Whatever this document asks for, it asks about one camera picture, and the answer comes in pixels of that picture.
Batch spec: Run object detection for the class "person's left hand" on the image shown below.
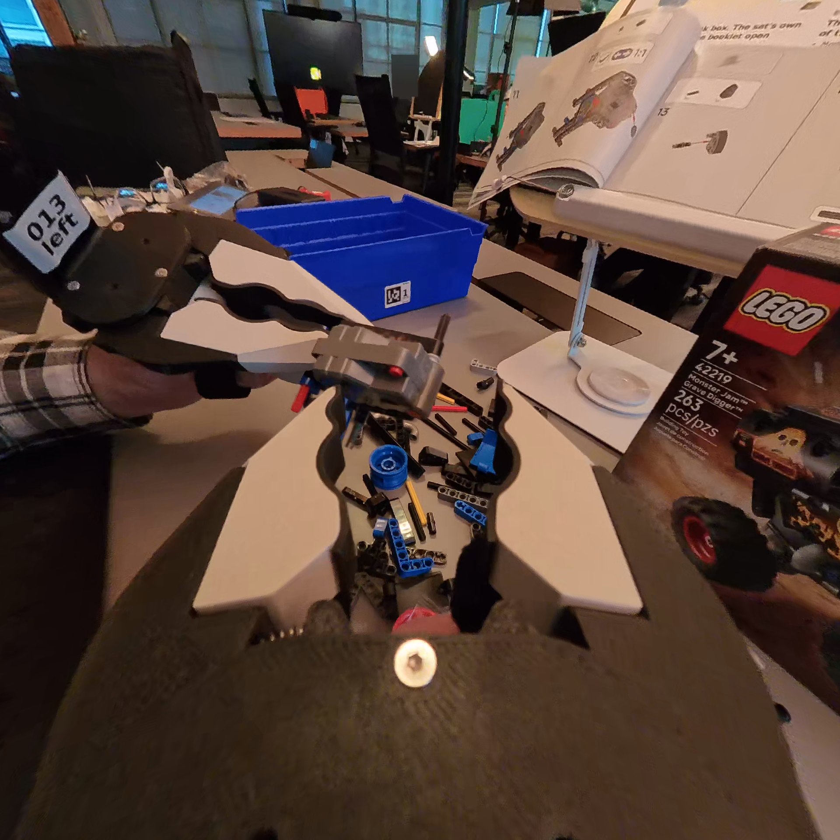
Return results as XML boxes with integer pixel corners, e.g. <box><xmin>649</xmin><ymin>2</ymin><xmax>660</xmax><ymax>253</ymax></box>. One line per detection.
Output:
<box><xmin>85</xmin><ymin>344</ymin><xmax>280</xmax><ymax>421</ymax></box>

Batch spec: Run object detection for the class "white book stand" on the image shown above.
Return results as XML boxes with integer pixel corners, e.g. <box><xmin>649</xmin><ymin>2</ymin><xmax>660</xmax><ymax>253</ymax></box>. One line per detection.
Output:
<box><xmin>497</xmin><ymin>187</ymin><xmax>818</xmax><ymax>455</ymax></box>

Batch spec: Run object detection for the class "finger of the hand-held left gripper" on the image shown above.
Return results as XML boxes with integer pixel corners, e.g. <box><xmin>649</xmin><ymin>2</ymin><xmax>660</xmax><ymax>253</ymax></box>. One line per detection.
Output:
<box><xmin>159</xmin><ymin>297</ymin><xmax>345</xmax><ymax>388</ymax></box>
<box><xmin>207</xmin><ymin>238</ymin><xmax>373</xmax><ymax>330</ymax></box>

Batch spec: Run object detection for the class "grey tablet device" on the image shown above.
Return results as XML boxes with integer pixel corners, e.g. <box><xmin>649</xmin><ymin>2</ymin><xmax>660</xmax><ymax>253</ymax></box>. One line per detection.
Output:
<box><xmin>177</xmin><ymin>184</ymin><xmax>253</xmax><ymax>216</ymax></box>

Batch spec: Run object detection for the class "instruction booklet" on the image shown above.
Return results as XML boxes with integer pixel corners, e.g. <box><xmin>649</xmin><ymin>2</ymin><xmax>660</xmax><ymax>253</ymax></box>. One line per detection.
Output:
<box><xmin>467</xmin><ymin>10</ymin><xmax>840</xmax><ymax>227</ymax></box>

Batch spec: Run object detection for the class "large black chair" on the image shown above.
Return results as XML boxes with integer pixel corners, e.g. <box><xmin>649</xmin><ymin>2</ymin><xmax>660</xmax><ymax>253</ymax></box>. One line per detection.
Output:
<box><xmin>10</xmin><ymin>31</ymin><xmax>227</xmax><ymax>193</ymax></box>

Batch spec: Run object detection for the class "blue plastic bin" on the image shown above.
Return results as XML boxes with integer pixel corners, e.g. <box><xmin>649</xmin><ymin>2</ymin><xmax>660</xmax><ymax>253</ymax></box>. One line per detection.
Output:
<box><xmin>235</xmin><ymin>193</ymin><xmax>488</xmax><ymax>322</ymax></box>

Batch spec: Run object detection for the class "grey toy motor assembly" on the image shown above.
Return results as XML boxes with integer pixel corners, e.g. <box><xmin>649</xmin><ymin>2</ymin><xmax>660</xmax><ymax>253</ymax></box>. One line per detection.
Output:
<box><xmin>290</xmin><ymin>314</ymin><xmax>455</xmax><ymax>427</ymax></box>

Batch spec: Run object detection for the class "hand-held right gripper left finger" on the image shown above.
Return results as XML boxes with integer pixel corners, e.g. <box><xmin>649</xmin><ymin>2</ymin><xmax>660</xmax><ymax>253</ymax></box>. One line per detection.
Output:
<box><xmin>192</xmin><ymin>386</ymin><xmax>350</xmax><ymax>632</ymax></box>

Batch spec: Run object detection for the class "dark perforated floor mat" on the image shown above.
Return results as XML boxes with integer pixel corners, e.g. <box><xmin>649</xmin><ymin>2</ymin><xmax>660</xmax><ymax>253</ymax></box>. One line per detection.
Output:
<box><xmin>0</xmin><ymin>430</ymin><xmax>116</xmax><ymax>840</ymax></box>

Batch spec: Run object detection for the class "printed instruction sheet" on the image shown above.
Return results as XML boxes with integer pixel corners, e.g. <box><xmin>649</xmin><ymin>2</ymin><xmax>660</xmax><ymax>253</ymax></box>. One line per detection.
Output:
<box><xmin>600</xmin><ymin>0</ymin><xmax>840</xmax><ymax>53</ymax></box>

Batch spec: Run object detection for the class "black toy set box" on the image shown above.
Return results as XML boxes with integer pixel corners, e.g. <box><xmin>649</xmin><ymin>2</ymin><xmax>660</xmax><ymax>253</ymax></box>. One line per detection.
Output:
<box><xmin>613</xmin><ymin>223</ymin><xmax>840</xmax><ymax>713</ymax></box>

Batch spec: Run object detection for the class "green panel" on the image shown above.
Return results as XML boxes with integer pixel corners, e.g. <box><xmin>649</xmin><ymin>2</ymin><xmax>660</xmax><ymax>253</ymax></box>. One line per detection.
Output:
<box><xmin>458</xmin><ymin>95</ymin><xmax>509</xmax><ymax>147</ymax></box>

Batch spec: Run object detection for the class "grey desk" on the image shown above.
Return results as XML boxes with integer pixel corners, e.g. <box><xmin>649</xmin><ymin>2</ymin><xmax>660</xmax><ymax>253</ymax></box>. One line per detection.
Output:
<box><xmin>36</xmin><ymin>147</ymin><xmax>840</xmax><ymax>840</ymax></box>

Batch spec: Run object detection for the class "person's left forearm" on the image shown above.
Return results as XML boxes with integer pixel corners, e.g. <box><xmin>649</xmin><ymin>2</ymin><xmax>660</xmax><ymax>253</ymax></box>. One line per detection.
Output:
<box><xmin>0</xmin><ymin>328</ymin><xmax>155</xmax><ymax>460</ymax></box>

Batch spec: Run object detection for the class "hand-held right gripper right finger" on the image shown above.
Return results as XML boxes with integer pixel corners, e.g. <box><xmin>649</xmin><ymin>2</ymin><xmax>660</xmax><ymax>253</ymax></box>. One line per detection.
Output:
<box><xmin>453</xmin><ymin>379</ymin><xmax>645</xmax><ymax>634</ymax></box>

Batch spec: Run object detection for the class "black metal pole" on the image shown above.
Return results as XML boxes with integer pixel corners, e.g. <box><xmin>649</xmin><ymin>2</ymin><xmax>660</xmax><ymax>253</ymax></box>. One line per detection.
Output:
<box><xmin>434</xmin><ymin>0</ymin><xmax>472</xmax><ymax>206</ymax></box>

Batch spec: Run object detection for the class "black monitor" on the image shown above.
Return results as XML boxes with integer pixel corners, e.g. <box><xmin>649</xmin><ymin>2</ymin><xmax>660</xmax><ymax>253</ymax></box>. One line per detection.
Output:
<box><xmin>262</xmin><ymin>9</ymin><xmax>364</xmax><ymax>98</ymax></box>

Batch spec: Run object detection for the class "red toy wheel rim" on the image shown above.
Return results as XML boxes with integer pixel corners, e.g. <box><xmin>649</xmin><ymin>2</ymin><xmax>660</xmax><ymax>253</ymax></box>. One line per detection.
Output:
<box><xmin>392</xmin><ymin>607</ymin><xmax>457</xmax><ymax>636</ymax></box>

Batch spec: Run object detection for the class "pile of toy brick pieces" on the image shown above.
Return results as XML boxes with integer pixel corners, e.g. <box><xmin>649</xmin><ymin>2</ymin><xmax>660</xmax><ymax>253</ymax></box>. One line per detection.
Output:
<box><xmin>292</xmin><ymin>377</ymin><xmax>519</xmax><ymax>631</ymax></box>

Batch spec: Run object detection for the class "blue toy panel piece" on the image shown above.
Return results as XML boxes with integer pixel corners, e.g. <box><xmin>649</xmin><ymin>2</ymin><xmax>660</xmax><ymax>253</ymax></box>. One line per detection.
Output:
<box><xmin>468</xmin><ymin>430</ymin><xmax>505</xmax><ymax>475</ymax></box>

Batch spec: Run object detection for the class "blue toy wheel rim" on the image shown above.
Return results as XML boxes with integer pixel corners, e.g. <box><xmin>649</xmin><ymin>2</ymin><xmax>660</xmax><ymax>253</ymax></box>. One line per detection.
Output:
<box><xmin>369</xmin><ymin>445</ymin><xmax>410</xmax><ymax>490</ymax></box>

